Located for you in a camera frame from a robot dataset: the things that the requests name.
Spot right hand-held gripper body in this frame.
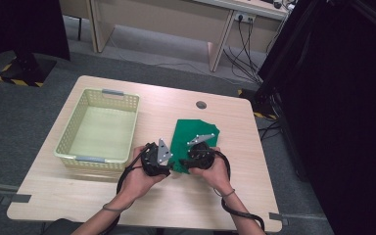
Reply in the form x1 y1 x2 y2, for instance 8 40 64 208
185 132 217 170

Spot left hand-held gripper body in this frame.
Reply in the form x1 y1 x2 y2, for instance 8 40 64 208
140 138 174 178

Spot green dinosaur print t-shirt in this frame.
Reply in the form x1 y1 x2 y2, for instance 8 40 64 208
168 118 221 175

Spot pale green perforated plastic basket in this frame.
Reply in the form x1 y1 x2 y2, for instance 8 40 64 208
54 87 141 173

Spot person's right hand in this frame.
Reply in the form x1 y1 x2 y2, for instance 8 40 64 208
189 146 233 196

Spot person's left hand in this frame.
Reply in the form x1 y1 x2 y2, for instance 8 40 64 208
112 145 170 205

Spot right wrist band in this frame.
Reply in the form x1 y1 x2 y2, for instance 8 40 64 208
213 188 236 198

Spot yellow black hazard tape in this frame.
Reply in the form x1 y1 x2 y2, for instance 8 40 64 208
254 111 278 121

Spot grey tape on table edge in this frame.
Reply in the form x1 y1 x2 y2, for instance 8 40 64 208
268 211 289 227

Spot person's dark pants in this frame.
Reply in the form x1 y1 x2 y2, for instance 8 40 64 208
43 217 83 235

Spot beige wooden desk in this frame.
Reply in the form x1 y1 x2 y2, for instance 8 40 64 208
59 0 290 73

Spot large black curtain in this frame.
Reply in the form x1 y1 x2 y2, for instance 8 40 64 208
258 0 376 235

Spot white power socket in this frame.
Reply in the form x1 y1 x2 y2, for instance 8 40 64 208
234 11 257 24

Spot grey floor tape patch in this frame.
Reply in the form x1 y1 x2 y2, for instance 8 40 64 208
0 193 33 207

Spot black stand base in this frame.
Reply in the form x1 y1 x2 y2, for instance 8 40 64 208
0 52 59 88

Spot black curtain beside stand base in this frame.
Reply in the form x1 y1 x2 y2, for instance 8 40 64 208
0 0 71 91

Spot left hand-held gripper cable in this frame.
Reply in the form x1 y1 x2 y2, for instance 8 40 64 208
97 142 155 235

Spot hand-held gripper cable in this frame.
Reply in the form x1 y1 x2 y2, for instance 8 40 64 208
209 148 266 233
97 142 155 235

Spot right hand-held gripper cable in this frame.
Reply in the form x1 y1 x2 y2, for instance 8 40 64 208
209 148 266 233

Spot black floor cable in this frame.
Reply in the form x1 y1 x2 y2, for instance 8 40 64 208
258 119 283 142

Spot black power cable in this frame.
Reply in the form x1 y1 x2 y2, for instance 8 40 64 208
223 15 262 84
231 17 264 85

